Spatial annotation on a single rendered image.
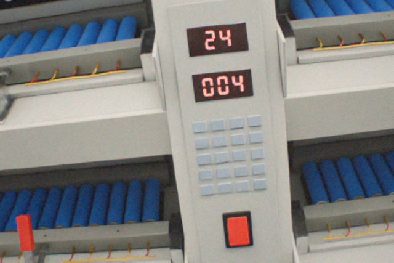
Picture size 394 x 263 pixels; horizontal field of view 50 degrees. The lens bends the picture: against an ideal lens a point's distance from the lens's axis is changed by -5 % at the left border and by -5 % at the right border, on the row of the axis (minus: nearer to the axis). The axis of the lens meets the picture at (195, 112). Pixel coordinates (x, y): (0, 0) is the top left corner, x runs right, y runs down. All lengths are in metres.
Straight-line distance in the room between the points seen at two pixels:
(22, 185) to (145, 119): 0.26
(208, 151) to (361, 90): 0.13
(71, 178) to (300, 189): 0.28
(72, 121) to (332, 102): 0.21
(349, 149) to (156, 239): 0.25
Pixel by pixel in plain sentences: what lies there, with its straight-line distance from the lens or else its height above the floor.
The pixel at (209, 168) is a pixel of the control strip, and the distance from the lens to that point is 0.37.
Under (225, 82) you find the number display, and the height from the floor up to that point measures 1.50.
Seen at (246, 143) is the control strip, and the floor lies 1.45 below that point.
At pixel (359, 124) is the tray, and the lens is 0.39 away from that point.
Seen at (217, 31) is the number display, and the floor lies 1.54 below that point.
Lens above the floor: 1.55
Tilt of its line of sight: 12 degrees down
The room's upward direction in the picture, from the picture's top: 7 degrees counter-clockwise
